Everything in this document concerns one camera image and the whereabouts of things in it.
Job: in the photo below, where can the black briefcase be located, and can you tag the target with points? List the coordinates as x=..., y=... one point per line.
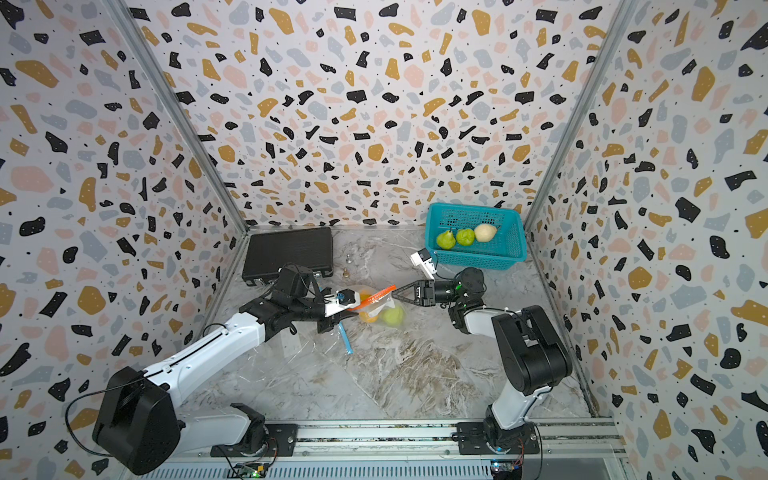
x=267, y=253

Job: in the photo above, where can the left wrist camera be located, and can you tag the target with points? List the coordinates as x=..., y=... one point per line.
x=340, y=301

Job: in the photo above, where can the green circuit board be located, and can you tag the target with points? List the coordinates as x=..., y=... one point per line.
x=248, y=471

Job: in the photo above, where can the beige round fruit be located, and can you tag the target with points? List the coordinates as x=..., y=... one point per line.
x=485, y=232

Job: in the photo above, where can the clear blue zip-top bag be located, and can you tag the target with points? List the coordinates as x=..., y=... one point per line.
x=336, y=330

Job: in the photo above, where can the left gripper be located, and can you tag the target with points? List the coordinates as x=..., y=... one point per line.
x=330, y=321

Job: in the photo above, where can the orange fruit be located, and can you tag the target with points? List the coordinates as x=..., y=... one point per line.
x=368, y=314

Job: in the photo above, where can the clear red zip-top bag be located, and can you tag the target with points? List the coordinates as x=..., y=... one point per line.
x=380, y=298

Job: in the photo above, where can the green pear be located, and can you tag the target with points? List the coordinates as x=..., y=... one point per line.
x=446, y=240

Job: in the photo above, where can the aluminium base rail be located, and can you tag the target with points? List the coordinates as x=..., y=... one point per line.
x=576, y=448

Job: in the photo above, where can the green lime fruit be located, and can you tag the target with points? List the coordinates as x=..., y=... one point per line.
x=393, y=316

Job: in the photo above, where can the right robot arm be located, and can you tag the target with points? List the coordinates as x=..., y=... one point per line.
x=532, y=353

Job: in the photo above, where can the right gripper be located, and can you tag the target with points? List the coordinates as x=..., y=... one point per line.
x=425, y=295

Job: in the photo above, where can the green apple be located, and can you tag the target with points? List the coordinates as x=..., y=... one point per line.
x=465, y=237

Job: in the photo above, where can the teal plastic basket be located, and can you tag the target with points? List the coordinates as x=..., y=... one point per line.
x=505, y=250

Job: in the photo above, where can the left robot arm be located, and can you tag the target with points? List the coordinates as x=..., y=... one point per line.
x=137, y=422

